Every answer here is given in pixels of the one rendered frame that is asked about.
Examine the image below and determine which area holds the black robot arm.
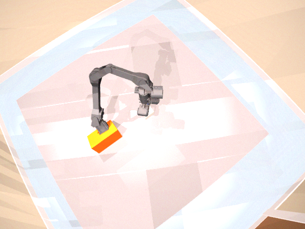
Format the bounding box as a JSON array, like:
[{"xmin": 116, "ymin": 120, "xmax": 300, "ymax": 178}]
[{"xmin": 89, "ymin": 63, "xmax": 163, "ymax": 135}]

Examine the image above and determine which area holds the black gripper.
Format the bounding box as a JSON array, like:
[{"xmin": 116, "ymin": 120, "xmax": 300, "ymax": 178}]
[{"xmin": 137, "ymin": 96, "xmax": 150, "ymax": 116}]

